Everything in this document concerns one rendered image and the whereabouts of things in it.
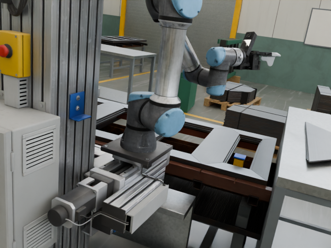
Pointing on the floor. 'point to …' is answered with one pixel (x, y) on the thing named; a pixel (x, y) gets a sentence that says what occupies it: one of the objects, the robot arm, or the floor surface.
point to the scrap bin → (186, 94)
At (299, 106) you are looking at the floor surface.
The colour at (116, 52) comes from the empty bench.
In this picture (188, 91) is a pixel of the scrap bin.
